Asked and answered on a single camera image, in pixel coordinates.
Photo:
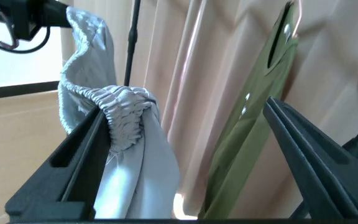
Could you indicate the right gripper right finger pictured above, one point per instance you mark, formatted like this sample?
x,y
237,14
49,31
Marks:
x,y
325,174

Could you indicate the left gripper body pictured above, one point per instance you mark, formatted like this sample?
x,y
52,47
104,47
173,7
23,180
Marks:
x,y
26,18

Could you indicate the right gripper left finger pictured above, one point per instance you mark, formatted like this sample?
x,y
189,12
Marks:
x,y
64,174

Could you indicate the pale grey shorts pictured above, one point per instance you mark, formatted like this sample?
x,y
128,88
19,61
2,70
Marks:
x,y
141,174

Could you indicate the green printed shirt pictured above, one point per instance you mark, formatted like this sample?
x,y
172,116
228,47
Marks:
x,y
244,140

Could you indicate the pink clothes hanger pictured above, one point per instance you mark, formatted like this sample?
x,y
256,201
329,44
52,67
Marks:
x,y
297,18

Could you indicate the black clothes rack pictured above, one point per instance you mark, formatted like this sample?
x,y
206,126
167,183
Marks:
x,y
132,37

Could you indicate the beige curtain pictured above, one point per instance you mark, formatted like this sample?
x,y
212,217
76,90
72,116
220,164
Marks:
x,y
197,93

